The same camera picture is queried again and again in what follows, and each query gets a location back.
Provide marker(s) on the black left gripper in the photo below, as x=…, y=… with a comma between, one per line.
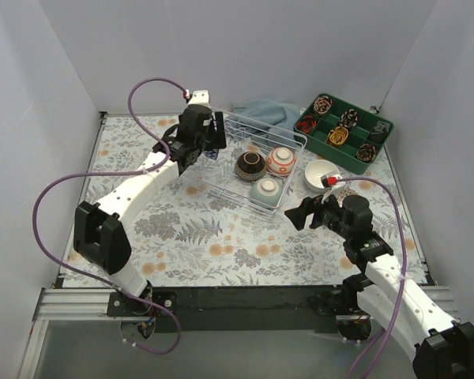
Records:
x=215, y=132

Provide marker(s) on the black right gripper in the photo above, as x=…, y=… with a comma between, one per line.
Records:
x=316, y=213

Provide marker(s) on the blue white zigzag bowl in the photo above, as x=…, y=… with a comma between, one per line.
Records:
x=212, y=154

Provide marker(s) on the pale green bowl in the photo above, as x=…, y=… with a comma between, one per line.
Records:
x=266, y=192

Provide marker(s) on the black glazed bowl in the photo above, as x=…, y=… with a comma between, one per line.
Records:
x=250, y=166

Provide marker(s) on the plain white ribbed bowl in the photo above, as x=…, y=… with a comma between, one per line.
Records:
x=315, y=170

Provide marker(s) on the orange white floral bowl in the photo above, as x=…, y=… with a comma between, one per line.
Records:
x=280, y=161

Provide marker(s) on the brown floral pattern bowl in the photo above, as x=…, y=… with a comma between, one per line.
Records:
x=344, y=192

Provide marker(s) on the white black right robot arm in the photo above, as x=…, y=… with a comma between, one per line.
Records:
x=437, y=344

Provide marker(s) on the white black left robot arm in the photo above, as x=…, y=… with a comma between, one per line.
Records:
x=100, y=228

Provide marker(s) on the light blue cloth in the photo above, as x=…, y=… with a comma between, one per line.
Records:
x=265, y=121

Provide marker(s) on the red black rolled tie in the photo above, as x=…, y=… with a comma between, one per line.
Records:
x=307, y=124

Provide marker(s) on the yellow rolled tie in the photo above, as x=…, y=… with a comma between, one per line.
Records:
x=337, y=136

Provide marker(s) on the dark floral rolled tie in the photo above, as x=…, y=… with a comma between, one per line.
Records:
x=366, y=153

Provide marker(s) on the green compartment tray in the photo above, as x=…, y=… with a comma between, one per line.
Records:
x=344, y=156

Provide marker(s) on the brown patterned rolled tie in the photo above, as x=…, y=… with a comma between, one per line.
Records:
x=322, y=105

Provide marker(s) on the black white rolled tie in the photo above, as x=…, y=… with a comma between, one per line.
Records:
x=349, y=118

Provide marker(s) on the grey folded cloth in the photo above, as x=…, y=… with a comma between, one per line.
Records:
x=380, y=132

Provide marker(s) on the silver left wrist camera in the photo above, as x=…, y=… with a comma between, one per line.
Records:
x=198, y=97

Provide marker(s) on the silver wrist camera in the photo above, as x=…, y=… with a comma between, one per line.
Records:
x=198, y=97
x=332, y=184

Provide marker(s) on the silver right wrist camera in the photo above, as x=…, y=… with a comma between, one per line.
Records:
x=332, y=184

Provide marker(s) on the white wire dish rack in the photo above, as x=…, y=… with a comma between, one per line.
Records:
x=243, y=135

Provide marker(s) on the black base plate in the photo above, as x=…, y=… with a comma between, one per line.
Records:
x=215, y=309

